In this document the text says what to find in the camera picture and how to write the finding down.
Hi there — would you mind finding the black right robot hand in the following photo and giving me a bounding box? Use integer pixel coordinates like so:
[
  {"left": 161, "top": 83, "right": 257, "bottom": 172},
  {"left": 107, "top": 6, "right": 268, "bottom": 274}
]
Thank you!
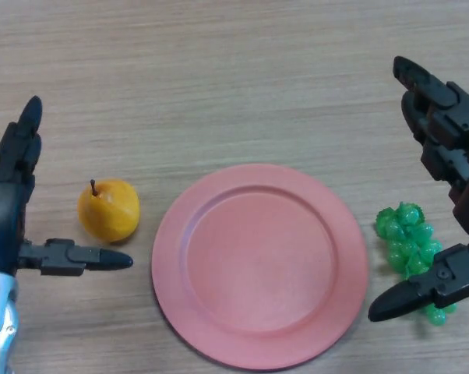
[{"left": 368, "top": 55, "right": 469, "bottom": 323}]

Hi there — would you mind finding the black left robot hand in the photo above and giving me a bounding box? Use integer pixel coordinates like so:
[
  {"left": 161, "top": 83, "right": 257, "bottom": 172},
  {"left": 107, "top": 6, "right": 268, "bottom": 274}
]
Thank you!
[{"left": 0, "top": 96, "right": 134, "bottom": 278}]

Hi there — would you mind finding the yellow pear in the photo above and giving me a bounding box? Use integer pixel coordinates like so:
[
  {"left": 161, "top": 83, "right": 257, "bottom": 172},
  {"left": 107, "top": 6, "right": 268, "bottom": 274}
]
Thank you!
[{"left": 76, "top": 178, "right": 141, "bottom": 243}]

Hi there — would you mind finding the pink round plate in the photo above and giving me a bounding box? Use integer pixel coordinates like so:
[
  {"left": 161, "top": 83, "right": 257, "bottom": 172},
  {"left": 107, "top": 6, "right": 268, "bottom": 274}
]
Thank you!
[{"left": 150, "top": 163, "right": 369, "bottom": 371}]

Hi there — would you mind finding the green grape bunch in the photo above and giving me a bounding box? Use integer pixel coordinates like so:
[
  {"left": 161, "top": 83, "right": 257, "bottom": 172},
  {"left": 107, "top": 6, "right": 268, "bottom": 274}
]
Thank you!
[{"left": 373, "top": 201, "right": 458, "bottom": 329}]

